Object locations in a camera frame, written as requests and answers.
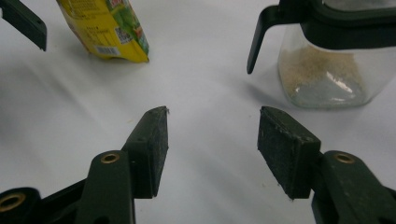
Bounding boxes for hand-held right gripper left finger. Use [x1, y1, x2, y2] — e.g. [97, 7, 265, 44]
[74, 105, 170, 224]

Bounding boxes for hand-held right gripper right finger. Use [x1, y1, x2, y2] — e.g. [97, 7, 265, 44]
[257, 105, 396, 224]

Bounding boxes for yellow green seasoning pouch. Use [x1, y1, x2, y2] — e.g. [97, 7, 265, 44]
[55, 0, 149, 63]

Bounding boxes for white table sheet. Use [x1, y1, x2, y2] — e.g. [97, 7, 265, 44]
[0, 0, 396, 224]

